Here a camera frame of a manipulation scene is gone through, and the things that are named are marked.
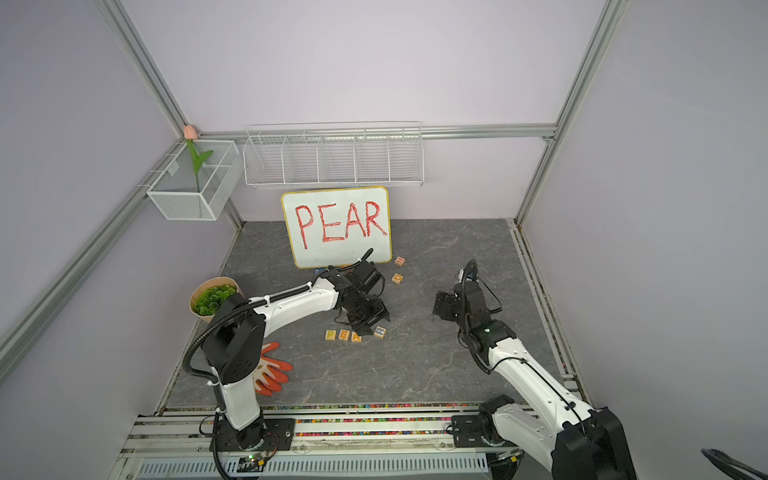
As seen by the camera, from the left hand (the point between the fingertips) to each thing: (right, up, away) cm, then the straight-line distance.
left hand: (386, 326), depth 85 cm
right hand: (+18, +9, 0) cm, 20 cm away
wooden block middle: (+3, +12, +17) cm, 21 cm away
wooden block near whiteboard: (+4, +18, +23) cm, 29 cm away
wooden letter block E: (-13, -4, +4) cm, 14 cm away
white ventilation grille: (-42, -30, -14) cm, 53 cm away
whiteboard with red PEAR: (-17, +30, +14) cm, 37 cm away
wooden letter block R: (-2, -3, +5) cm, 7 cm away
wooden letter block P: (-17, -4, +5) cm, 18 cm away
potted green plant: (-53, +8, +1) cm, 53 cm away
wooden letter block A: (-10, -5, +4) cm, 11 cm away
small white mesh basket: (-55, +37, -8) cm, 67 cm away
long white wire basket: (-21, +54, +17) cm, 60 cm away
